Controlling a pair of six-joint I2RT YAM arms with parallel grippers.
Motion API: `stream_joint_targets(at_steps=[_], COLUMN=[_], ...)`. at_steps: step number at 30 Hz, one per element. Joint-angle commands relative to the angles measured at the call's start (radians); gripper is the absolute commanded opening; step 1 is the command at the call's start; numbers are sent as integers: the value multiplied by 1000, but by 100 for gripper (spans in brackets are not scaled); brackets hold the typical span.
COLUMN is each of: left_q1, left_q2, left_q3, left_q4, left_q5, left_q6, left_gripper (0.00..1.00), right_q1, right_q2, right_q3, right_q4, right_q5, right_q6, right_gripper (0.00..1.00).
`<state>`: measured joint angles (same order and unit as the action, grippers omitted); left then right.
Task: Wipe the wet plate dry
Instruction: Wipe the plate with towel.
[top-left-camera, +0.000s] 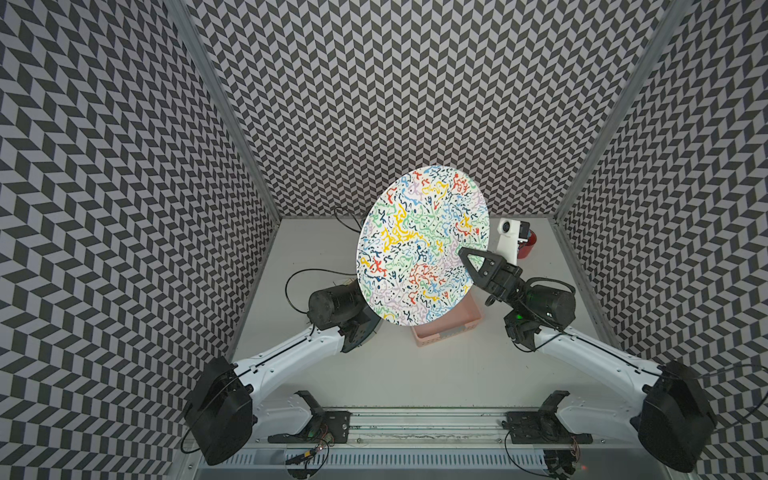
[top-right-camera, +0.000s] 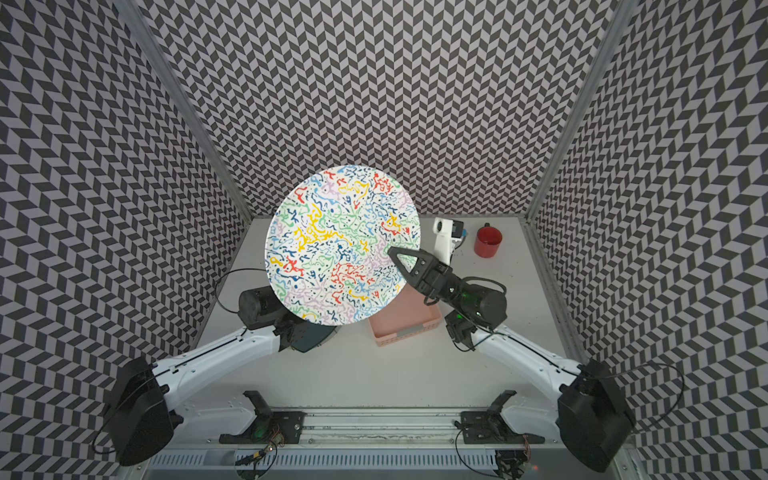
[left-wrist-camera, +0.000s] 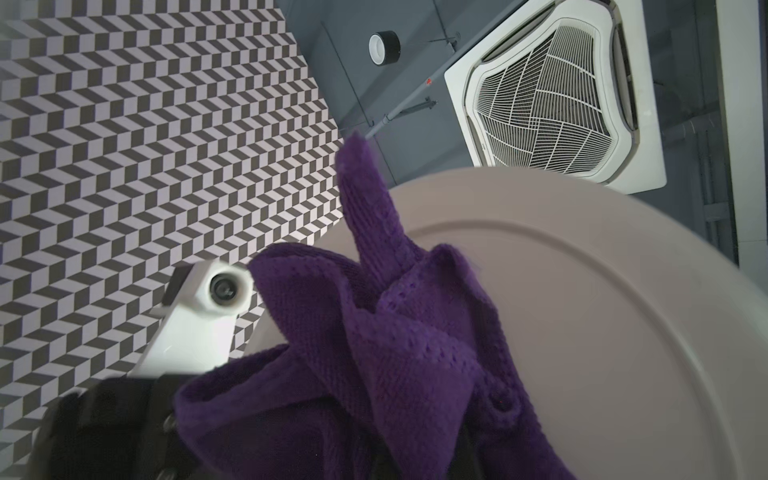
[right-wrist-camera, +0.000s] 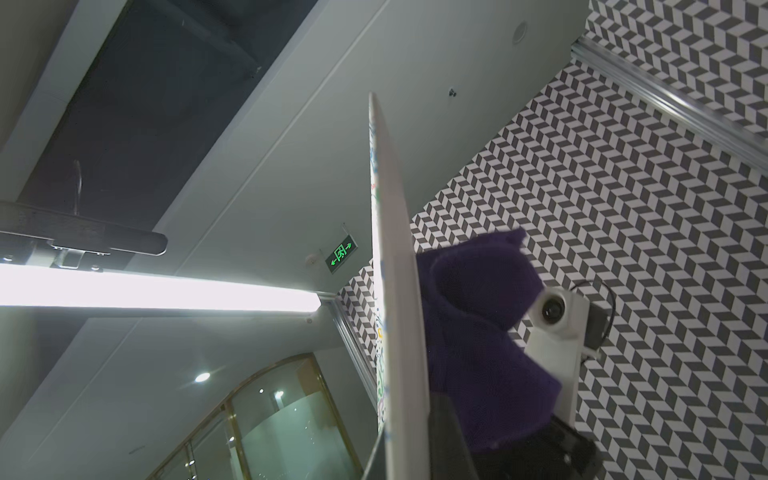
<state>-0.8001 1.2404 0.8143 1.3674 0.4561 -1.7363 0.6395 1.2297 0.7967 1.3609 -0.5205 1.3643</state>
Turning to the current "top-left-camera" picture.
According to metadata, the red mug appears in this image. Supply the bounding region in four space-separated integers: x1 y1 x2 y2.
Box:
517 230 537 260

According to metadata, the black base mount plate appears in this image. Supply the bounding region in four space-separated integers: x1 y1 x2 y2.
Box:
268 411 352 446
501 411 594 445

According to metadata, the aluminium front rail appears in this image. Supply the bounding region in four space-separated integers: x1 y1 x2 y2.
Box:
179 407 607 451

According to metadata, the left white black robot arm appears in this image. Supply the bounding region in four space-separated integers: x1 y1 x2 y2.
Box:
182 280 381 466

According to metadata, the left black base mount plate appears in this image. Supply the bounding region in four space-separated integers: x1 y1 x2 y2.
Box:
268 411 352 446

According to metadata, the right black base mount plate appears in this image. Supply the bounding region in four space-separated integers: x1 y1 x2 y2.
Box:
501 411 594 445

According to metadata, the dark teal square plate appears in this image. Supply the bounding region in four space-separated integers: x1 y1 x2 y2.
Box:
341 320 381 353

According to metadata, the colourful speckled round plate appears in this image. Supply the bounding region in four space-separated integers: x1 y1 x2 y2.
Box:
356 165 490 327

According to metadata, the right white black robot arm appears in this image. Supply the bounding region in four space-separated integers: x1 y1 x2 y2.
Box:
459 247 717 473

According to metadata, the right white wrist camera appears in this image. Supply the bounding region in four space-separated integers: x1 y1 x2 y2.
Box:
496 218 530 265

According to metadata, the pink plastic basket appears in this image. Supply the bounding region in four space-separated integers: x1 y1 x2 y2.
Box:
411 294 482 347

